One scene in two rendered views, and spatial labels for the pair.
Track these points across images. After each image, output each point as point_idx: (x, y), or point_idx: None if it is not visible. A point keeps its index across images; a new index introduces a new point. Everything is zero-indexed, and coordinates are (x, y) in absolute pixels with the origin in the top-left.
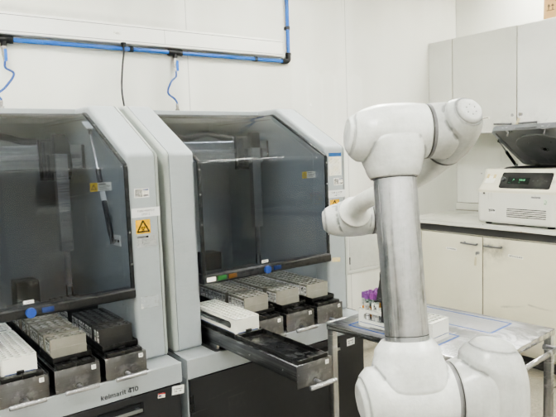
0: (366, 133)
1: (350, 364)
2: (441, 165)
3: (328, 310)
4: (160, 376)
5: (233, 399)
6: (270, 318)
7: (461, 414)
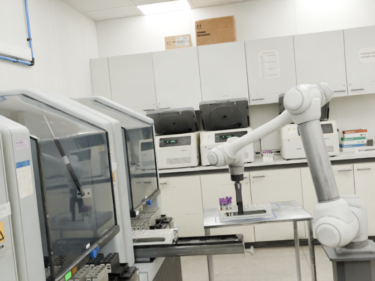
0: (308, 98)
1: (178, 258)
2: None
3: (171, 224)
4: None
5: None
6: None
7: (359, 228)
